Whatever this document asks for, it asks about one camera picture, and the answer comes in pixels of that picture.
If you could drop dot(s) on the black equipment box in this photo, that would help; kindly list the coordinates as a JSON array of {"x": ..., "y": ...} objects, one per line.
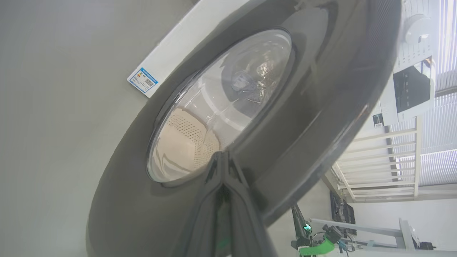
[{"x": 342, "y": 214}]

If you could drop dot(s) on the white washer control knob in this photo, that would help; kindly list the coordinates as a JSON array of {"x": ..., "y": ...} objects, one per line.
[{"x": 417, "y": 28}]

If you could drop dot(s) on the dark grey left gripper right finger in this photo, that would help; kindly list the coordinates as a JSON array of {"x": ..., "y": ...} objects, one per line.
[{"x": 246, "y": 221}]

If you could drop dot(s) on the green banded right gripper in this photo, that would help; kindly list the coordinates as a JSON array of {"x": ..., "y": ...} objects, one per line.
[{"x": 316, "y": 248}]

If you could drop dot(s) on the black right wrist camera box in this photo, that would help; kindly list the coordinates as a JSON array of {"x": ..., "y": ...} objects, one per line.
[{"x": 332, "y": 233}]

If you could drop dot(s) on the dark round washing machine door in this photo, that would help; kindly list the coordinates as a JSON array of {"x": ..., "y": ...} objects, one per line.
[{"x": 321, "y": 107}]

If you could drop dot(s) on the white front-load washing machine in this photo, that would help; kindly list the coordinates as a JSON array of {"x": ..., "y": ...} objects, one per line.
[{"x": 185, "y": 39}]

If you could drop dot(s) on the white window blinds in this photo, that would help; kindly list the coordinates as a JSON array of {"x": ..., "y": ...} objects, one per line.
[{"x": 439, "y": 125}]

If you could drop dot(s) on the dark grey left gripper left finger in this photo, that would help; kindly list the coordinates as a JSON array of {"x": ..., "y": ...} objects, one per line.
[{"x": 205, "y": 221}]

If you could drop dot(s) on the small black device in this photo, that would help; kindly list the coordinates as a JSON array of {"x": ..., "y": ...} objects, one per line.
[{"x": 425, "y": 245}]

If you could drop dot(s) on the blue white energy label sticker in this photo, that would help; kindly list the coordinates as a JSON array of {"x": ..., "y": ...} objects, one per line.
[{"x": 142, "y": 80}]

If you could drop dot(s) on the white metal frame table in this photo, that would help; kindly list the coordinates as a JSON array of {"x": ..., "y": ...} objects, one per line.
[{"x": 403, "y": 232}]

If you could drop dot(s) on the white wooden railing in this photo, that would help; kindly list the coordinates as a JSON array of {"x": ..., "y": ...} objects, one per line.
[{"x": 378, "y": 167}]

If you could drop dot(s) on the black washer control panel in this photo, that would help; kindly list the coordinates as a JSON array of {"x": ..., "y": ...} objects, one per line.
[{"x": 414, "y": 85}]

